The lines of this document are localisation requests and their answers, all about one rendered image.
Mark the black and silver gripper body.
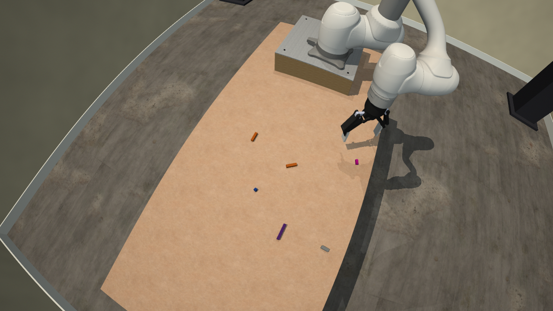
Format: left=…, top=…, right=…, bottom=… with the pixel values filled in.
left=362, top=98, right=387, bottom=120

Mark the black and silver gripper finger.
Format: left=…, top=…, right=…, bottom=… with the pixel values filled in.
left=373, top=108, right=390, bottom=136
left=341, top=110, right=373, bottom=142

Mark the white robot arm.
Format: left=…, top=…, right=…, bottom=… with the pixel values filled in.
left=307, top=0, right=459, bottom=109

